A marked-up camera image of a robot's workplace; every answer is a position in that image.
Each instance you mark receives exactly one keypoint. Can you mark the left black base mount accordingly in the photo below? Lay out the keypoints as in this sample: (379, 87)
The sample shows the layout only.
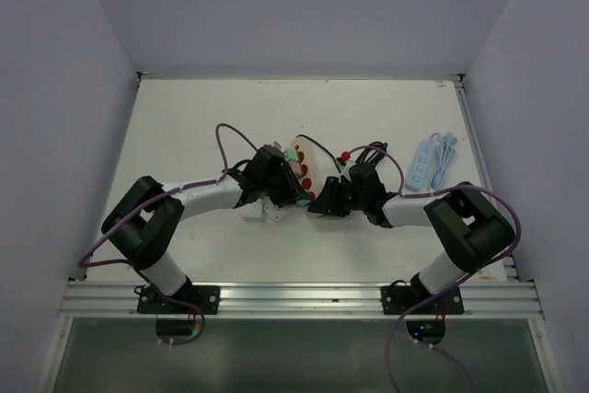
(204, 297)

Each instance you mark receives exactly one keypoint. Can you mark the beige red power strip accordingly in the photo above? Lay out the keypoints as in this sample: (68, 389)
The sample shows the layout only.
(311, 177)

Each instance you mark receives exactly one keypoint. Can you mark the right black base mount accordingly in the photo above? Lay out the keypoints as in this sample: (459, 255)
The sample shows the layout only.
(398, 297)

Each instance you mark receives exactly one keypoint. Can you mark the white folding-prong adapter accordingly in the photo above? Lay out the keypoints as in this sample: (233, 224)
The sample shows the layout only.
(273, 211)

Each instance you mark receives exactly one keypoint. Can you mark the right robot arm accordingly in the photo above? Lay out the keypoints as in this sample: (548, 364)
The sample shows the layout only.
(471, 231)

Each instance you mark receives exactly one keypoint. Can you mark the pink brown plug adapter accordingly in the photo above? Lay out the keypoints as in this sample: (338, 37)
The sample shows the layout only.
(296, 168)

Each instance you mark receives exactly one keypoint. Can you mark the light blue power strip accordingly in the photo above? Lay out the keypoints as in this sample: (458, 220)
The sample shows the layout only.
(431, 162)

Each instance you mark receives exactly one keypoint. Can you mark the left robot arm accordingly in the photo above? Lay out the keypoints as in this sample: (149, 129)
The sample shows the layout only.
(143, 223)

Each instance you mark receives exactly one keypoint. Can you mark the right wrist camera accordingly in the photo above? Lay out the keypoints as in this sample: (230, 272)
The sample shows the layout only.
(345, 163)

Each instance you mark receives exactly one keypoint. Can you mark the aluminium mounting rail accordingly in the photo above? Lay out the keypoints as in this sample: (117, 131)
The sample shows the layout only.
(509, 300)

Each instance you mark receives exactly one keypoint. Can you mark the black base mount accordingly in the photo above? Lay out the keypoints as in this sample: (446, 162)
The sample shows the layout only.
(398, 297)
(204, 297)

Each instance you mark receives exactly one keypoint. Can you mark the green plug adapter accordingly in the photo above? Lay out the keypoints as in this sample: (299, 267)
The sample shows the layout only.
(291, 154)

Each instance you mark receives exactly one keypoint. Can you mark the white USB charger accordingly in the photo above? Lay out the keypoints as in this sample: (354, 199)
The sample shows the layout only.
(253, 212)

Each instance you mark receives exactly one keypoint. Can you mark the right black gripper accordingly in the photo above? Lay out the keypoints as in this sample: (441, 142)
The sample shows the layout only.
(329, 203)

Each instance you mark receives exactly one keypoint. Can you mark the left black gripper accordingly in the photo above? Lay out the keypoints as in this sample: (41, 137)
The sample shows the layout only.
(292, 190)

